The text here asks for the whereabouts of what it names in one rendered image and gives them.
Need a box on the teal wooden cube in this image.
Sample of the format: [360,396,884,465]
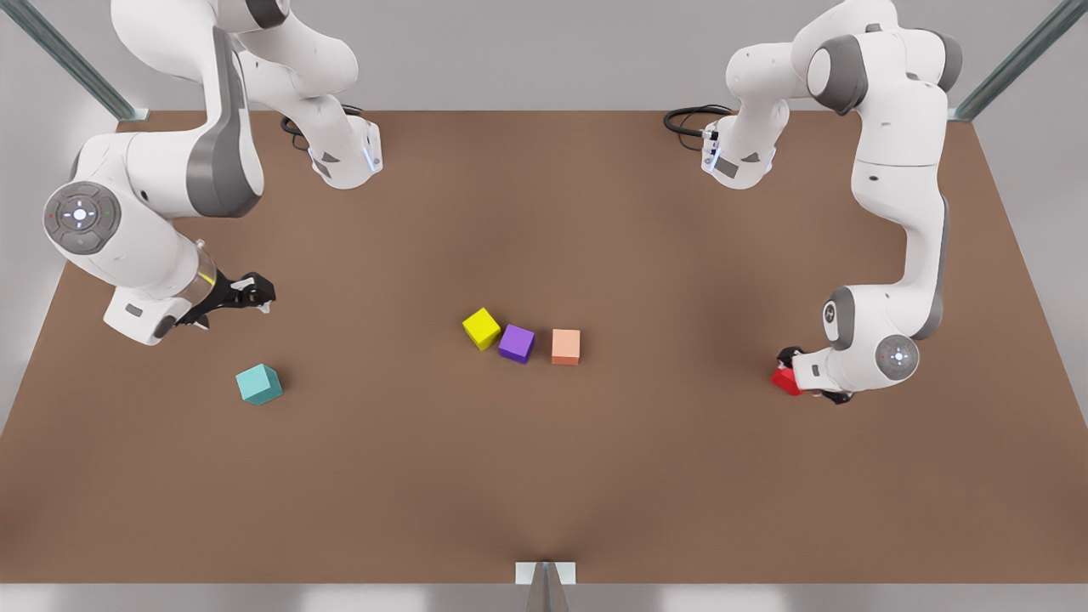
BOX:
[235,363,284,406]

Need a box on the yellow wooden cube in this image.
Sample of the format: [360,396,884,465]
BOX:
[462,307,502,352]

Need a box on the purple wooden cube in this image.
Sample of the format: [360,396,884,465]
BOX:
[497,323,536,366]

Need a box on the black cable loop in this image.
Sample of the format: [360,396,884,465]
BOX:
[280,104,366,154]
[663,105,736,154]

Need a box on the silver frame post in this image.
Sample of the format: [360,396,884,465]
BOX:
[949,0,1088,122]
[0,0,150,122]
[515,561,577,612]

